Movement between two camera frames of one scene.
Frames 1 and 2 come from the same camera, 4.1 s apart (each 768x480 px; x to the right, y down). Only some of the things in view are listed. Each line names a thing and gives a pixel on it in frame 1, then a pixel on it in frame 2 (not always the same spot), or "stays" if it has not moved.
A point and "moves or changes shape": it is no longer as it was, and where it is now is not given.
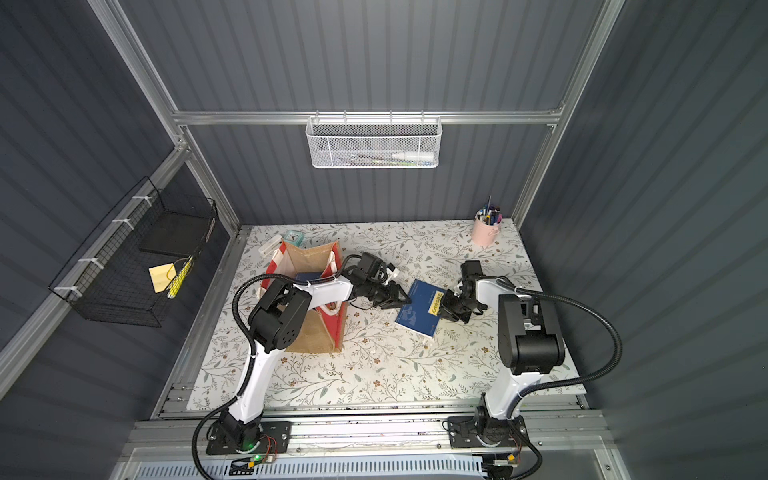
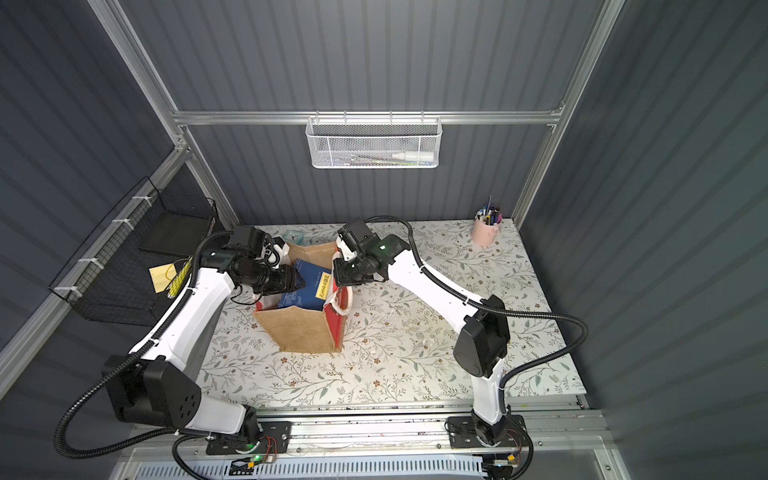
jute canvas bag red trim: x=324 y=329 stays
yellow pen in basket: x=178 y=281 stays
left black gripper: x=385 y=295 → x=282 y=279
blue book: x=420 y=314 moves or changes shape
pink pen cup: x=486 y=225 stays
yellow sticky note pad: x=161 y=276 stays
